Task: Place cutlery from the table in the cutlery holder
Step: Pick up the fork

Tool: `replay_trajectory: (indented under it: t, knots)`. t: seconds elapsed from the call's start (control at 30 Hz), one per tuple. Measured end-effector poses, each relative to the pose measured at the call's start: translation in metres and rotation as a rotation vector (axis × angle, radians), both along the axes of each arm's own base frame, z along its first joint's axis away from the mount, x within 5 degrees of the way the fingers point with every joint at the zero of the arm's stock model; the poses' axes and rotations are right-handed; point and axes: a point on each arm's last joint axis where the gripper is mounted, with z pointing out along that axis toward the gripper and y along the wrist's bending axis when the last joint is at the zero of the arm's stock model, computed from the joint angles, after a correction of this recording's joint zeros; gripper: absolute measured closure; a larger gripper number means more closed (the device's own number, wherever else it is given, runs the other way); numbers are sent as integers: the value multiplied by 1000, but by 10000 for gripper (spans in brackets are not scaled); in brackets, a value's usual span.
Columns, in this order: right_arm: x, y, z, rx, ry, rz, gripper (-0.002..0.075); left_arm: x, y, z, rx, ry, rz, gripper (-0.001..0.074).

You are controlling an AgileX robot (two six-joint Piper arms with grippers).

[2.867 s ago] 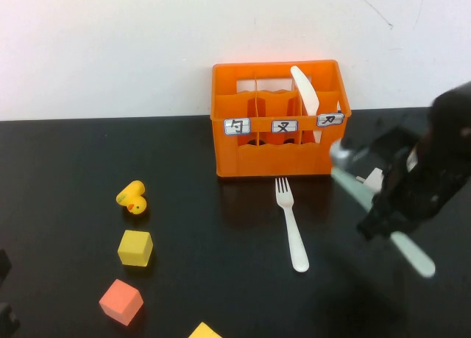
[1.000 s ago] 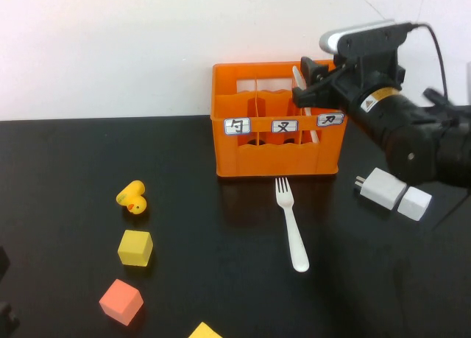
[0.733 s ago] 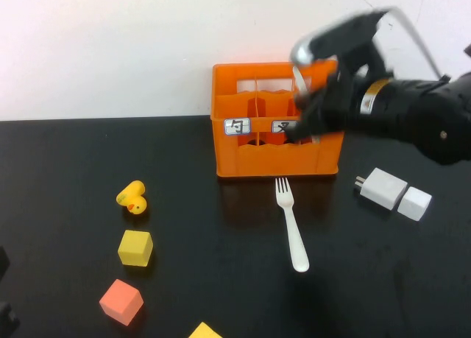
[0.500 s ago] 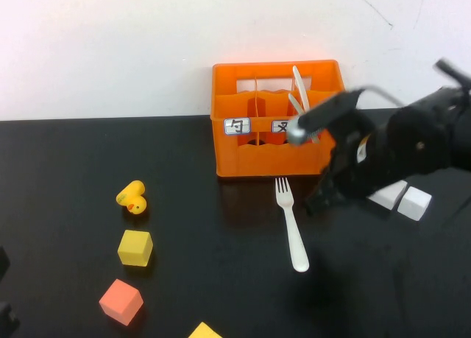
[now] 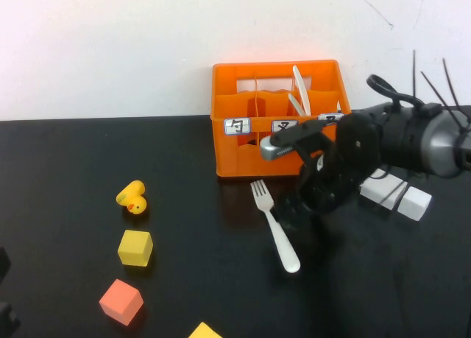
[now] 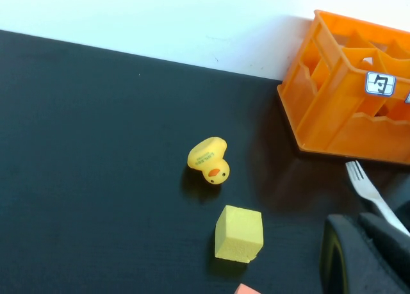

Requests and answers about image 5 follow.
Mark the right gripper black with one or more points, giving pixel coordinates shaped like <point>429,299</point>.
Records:
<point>324,190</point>

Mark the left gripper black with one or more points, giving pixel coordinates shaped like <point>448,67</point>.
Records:
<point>7,321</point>

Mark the white plastic fork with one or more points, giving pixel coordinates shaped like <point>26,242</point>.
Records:
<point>277,235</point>

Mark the pale green plastic knife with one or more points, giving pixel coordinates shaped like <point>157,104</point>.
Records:
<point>297,104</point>

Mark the white plastic knife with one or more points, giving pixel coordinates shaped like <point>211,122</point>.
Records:
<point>302,91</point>

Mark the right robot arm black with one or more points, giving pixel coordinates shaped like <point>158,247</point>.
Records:
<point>404,139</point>

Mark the orange plastic cutlery crate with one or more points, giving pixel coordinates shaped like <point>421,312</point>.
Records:
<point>235,157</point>

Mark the paper label fork character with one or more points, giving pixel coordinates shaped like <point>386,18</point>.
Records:
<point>283,125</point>

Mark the white plug charger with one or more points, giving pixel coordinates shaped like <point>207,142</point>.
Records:
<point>379,190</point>

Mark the paper label spoon character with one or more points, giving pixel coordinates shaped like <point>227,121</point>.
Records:
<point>237,126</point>

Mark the paper label knife character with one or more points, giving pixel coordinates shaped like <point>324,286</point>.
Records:
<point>329,116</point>

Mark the white foam cube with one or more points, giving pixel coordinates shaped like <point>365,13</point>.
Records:
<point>414,203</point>

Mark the salmon orange foam cube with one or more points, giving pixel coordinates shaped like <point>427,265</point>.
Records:
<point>121,301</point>

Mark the yellow foam cube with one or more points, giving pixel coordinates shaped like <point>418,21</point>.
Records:
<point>204,332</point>
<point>134,247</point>

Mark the yellow rubber duck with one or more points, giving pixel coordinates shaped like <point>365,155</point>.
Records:
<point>134,198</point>

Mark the black zip tie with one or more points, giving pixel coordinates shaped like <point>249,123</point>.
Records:
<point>439,95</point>
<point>414,73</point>
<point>450,82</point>

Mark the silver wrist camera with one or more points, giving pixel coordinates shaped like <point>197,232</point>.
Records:
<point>276,150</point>

